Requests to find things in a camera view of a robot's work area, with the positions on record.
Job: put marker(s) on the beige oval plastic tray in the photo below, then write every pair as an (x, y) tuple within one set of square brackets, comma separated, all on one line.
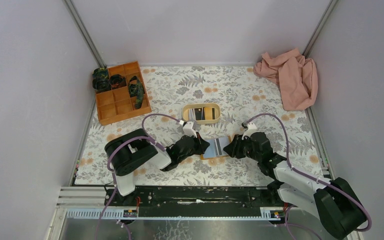
[(199, 113)]

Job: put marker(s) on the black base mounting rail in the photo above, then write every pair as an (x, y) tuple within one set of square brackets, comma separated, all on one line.
[(197, 201)]

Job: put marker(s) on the orange card with black stripe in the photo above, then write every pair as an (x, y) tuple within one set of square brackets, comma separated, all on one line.
[(209, 113)]

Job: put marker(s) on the floral patterned table mat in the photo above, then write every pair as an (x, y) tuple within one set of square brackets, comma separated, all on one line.
[(241, 96)]

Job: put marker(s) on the pink crumpled cloth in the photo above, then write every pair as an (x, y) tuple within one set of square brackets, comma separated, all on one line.
[(295, 75)]

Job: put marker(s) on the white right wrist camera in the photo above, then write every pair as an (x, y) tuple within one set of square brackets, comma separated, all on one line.
[(250, 128)]

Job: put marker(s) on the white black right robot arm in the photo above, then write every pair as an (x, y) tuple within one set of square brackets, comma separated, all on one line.
[(333, 202)]

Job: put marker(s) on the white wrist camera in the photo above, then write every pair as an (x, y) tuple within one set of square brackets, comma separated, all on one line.
[(188, 128), (250, 128)]

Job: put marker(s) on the grey card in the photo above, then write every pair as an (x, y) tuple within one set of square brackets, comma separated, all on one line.
[(219, 144)]

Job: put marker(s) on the white card in tray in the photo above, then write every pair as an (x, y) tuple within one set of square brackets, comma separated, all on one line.
[(191, 114)]

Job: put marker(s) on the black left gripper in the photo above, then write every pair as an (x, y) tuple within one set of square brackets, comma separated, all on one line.
[(194, 145)]

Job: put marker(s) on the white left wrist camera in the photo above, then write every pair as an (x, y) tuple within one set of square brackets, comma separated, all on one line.
[(188, 128)]

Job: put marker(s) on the yellow leather card holder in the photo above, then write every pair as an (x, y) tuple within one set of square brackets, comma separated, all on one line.
[(210, 151)]

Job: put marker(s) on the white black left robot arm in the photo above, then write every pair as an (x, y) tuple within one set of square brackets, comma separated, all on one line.
[(129, 152)]

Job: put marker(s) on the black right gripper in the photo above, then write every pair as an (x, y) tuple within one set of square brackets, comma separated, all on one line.
[(239, 147)]

